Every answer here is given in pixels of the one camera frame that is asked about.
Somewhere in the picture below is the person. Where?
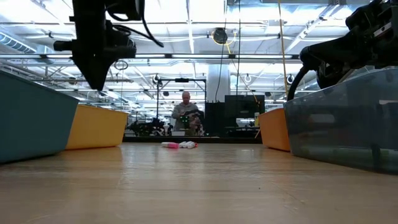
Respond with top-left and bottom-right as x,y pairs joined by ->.
171,90 -> 206,137

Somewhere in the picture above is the orange plastic bin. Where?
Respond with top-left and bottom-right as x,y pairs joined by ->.
258,108 -> 292,152

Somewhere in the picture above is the teal plastic bin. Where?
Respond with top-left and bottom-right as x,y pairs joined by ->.
0,68 -> 80,165

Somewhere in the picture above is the black camera cable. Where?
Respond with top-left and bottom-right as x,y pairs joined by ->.
107,0 -> 165,49

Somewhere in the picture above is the black gooseneck desk lamp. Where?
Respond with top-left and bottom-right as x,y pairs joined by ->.
286,45 -> 363,102

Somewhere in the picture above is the black robot station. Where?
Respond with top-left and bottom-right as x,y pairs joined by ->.
126,117 -> 175,138

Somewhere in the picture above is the grey translucent plastic bin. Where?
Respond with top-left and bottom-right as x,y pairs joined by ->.
283,68 -> 398,175

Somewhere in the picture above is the black ceiling cable reel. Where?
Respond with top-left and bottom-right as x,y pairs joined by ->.
212,27 -> 229,45

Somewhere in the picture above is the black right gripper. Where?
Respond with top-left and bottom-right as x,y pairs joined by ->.
313,0 -> 398,68

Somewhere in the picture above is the black gantry frame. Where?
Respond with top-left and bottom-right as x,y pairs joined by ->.
155,77 -> 208,138

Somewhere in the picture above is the pink cap white marker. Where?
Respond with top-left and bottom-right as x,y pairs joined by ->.
160,141 -> 180,150

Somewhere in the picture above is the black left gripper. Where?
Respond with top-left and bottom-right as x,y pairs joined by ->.
53,12 -> 137,91

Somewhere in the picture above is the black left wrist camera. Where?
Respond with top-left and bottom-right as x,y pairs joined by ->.
105,0 -> 146,22

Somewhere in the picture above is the yellow plastic bin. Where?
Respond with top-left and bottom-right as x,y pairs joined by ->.
65,104 -> 129,151

